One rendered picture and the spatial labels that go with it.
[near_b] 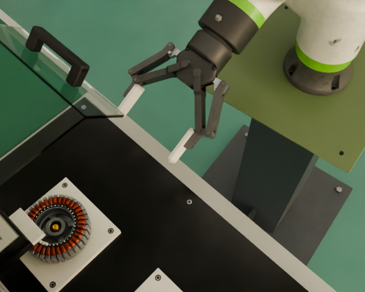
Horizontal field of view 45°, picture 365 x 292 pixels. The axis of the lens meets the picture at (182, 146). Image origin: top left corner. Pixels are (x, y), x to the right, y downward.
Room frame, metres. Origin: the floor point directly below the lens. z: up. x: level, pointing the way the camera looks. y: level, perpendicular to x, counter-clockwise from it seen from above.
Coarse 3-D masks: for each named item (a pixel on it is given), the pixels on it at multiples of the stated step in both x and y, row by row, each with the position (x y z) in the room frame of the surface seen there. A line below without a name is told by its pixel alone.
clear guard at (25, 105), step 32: (0, 32) 0.46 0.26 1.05; (0, 64) 0.39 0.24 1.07; (32, 64) 0.40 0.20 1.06; (64, 64) 0.44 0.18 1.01; (0, 96) 0.34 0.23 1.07; (32, 96) 0.34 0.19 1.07; (64, 96) 0.34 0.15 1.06; (96, 96) 0.37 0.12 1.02; (0, 128) 0.29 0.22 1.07; (32, 128) 0.29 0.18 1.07; (64, 128) 0.29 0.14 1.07; (0, 160) 0.25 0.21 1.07
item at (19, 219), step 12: (0, 216) 0.23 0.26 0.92; (12, 216) 0.25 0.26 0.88; (24, 216) 0.25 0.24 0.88; (0, 228) 0.22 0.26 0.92; (12, 228) 0.22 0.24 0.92; (24, 228) 0.23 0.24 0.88; (36, 228) 0.23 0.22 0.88; (0, 240) 0.20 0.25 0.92; (12, 240) 0.20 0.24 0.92; (24, 240) 0.20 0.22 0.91; (36, 240) 0.21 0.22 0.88; (0, 252) 0.18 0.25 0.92; (12, 252) 0.19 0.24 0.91; (24, 252) 0.19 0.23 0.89; (0, 264) 0.17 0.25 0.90
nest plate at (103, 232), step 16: (48, 192) 0.33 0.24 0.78; (64, 192) 0.33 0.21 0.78; (80, 192) 0.33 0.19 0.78; (96, 208) 0.30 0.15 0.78; (96, 224) 0.27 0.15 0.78; (112, 224) 0.27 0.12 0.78; (48, 240) 0.24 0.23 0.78; (96, 240) 0.24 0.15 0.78; (112, 240) 0.25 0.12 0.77; (32, 256) 0.22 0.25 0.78; (80, 256) 0.22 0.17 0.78; (32, 272) 0.19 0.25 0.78; (48, 272) 0.19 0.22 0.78; (64, 272) 0.19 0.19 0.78; (48, 288) 0.17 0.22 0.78
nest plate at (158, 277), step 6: (156, 270) 0.19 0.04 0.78; (150, 276) 0.18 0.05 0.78; (156, 276) 0.18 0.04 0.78; (162, 276) 0.18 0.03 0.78; (144, 282) 0.17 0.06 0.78; (150, 282) 0.17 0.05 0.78; (156, 282) 0.17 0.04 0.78; (162, 282) 0.17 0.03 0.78; (168, 282) 0.17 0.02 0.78; (138, 288) 0.17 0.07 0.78; (144, 288) 0.17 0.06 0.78; (150, 288) 0.17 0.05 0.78; (156, 288) 0.17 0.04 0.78; (162, 288) 0.17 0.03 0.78; (168, 288) 0.17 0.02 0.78; (174, 288) 0.17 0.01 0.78
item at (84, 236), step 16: (32, 208) 0.29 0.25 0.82; (48, 208) 0.29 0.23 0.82; (64, 208) 0.29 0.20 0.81; (80, 208) 0.29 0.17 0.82; (48, 224) 0.26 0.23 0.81; (64, 224) 0.26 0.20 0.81; (80, 224) 0.26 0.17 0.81; (64, 240) 0.23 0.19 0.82; (80, 240) 0.23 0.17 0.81; (48, 256) 0.21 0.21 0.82; (64, 256) 0.21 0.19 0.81
